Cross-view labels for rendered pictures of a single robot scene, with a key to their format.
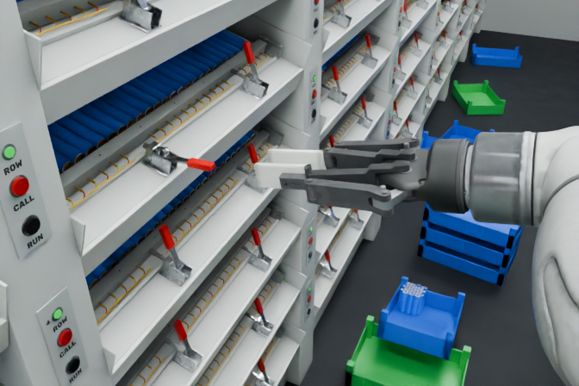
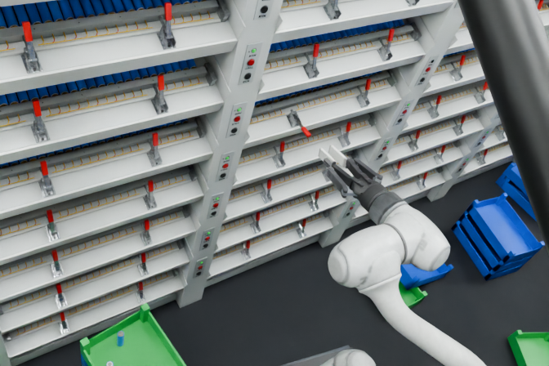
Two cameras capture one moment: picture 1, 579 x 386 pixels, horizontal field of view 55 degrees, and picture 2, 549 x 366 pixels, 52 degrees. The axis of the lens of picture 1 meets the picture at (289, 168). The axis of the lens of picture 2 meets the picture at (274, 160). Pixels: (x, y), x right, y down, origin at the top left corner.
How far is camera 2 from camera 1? 0.94 m
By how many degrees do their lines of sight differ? 22
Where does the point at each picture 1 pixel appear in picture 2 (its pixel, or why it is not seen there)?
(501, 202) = (375, 217)
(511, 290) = (489, 287)
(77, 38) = (282, 73)
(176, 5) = (332, 65)
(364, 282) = not seen: hidden behind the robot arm
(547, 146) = (399, 210)
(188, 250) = (290, 154)
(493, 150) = (385, 199)
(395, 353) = not seen: hidden behind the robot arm
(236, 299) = (304, 185)
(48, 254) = (234, 139)
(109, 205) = (264, 128)
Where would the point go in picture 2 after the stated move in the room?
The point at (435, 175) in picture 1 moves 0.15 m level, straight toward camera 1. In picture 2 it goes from (365, 194) to (321, 219)
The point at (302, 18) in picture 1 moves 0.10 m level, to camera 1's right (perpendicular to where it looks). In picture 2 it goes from (412, 76) to (440, 92)
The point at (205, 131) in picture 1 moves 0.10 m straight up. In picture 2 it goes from (323, 113) to (332, 88)
